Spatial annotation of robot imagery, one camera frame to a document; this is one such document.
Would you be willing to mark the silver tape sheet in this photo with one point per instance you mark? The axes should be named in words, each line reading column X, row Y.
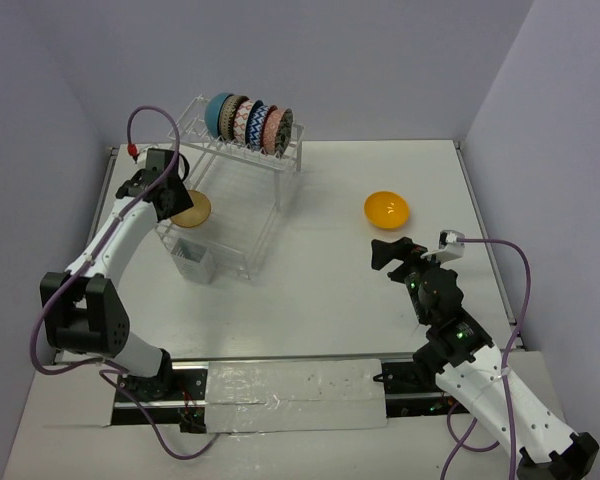
column 284, row 396

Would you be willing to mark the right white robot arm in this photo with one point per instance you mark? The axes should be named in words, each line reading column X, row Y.
column 462, row 360

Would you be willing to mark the blue triangle pattern bowl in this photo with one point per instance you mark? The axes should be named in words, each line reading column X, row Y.
column 256, row 125

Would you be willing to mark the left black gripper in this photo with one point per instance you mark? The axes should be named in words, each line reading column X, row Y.
column 181, row 198

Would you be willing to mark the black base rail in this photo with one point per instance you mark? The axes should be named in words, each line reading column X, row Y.
column 184, row 407

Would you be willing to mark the tan beige bowl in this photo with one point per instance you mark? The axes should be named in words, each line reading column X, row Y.
column 195, row 215

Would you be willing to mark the orange red patterned bowl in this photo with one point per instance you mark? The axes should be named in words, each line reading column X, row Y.
column 270, row 130

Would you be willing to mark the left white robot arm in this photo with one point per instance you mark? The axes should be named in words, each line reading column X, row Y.
column 82, row 311

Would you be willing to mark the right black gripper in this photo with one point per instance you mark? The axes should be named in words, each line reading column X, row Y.
column 403, row 249

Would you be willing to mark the white wire dish rack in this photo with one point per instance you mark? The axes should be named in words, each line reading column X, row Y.
column 246, row 189

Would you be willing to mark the black white floral bowl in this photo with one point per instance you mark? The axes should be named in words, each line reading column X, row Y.
column 283, row 134

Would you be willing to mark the dark brown cream bowl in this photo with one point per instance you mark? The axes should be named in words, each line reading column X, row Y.
column 228, row 114

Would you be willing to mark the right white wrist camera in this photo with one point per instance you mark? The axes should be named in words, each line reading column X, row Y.
column 450, row 247

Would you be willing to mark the yellow bowl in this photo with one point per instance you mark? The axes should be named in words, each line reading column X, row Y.
column 386, row 210

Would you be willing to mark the teal blue bowl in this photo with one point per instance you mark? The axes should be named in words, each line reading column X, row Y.
column 213, row 111

